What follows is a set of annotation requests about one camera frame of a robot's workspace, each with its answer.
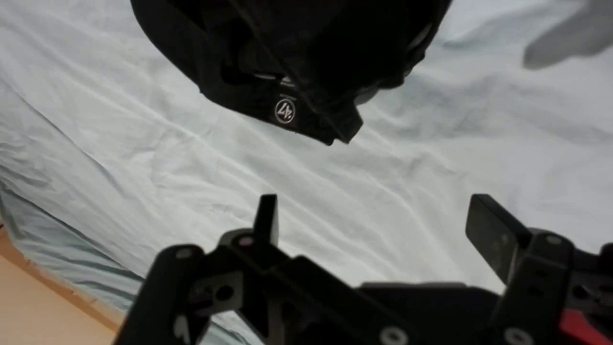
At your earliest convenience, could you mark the black cap with grey brim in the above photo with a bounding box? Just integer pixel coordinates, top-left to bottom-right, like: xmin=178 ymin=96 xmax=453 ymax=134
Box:
xmin=128 ymin=0 xmax=451 ymax=144

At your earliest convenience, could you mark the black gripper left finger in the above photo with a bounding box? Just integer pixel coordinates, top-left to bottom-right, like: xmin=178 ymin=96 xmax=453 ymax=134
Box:
xmin=112 ymin=194 xmax=409 ymax=345

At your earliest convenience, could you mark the wooden bed frame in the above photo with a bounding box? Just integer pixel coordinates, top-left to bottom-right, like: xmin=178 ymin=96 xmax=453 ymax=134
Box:
xmin=0 ymin=226 xmax=120 ymax=345

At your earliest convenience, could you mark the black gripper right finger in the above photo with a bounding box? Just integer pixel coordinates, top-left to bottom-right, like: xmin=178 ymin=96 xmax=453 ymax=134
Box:
xmin=465 ymin=194 xmax=613 ymax=345

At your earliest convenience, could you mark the blue bed sheet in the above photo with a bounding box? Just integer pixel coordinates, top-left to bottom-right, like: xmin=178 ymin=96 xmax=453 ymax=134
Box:
xmin=0 ymin=0 xmax=610 ymax=345

